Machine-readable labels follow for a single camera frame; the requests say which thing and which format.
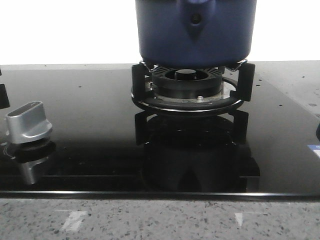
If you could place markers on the dark blue saucepan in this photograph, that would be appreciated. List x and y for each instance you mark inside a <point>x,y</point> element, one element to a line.
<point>195,33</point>

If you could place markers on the black pan support grate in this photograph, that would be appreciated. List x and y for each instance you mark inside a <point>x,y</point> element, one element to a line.
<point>237,89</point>

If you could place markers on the black round gas burner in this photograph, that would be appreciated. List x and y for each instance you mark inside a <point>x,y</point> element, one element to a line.
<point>185,85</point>

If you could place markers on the black glass gas cooktop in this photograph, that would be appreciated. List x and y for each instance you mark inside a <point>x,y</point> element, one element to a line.
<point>103,146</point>

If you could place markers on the silver stove control knob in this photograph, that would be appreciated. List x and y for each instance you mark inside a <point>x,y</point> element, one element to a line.
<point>28,123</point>

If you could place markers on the black left pan support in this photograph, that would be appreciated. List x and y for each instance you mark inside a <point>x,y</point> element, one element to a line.
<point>4,100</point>

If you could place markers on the blue white cooktop sticker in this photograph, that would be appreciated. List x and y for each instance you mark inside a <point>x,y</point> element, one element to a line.
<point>315,149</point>

